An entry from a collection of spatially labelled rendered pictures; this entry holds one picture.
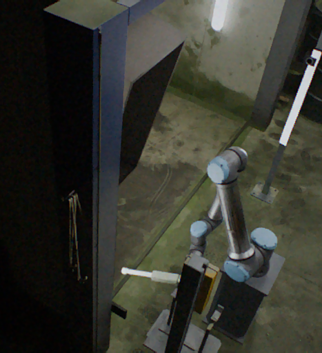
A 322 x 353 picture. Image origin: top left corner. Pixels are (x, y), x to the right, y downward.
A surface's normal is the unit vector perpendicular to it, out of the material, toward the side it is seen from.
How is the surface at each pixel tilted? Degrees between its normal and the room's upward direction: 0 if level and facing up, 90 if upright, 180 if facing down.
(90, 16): 0
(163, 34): 12
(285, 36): 90
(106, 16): 0
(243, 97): 90
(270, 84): 90
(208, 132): 0
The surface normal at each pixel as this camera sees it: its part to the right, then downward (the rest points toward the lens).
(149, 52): 0.28, -0.60
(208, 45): -0.51, 0.58
